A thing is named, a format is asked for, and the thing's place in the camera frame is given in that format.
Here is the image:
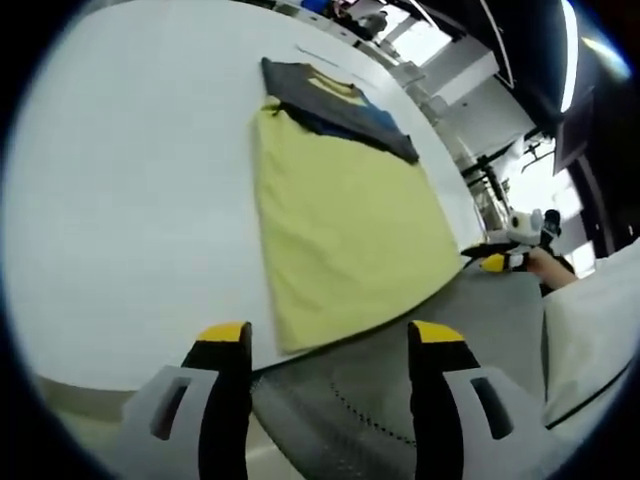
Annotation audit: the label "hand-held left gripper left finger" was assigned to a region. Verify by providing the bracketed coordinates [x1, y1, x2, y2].
[122, 321, 254, 480]

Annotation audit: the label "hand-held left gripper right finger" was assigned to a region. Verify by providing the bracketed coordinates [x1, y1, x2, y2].
[407, 319, 544, 480]

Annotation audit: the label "yellow garment with coloured sleeves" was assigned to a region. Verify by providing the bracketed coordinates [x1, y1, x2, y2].
[249, 56, 464, 357]

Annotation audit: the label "person's right hand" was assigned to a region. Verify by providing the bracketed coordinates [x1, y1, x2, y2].
[527, 247, 577, 288]

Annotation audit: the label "black tripod stand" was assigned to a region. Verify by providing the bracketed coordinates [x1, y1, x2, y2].
[462, 139, 546, 236]

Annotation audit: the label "person's grey trousers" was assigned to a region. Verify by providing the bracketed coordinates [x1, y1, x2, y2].
[249, 259, 549, 480]

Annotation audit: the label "person in white clothing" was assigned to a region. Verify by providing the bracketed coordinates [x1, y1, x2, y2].
[539, 244, 640, 431]

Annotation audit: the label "ceiling light strip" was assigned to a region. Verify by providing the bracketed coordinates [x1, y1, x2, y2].
[559, 0, 581, 114]

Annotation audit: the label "white table socket panel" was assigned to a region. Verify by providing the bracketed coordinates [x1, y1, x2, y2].
[294, 43, 369, 84]

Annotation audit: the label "dark wall screen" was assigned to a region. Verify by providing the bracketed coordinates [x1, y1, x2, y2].
[552, 89, 596, 176]

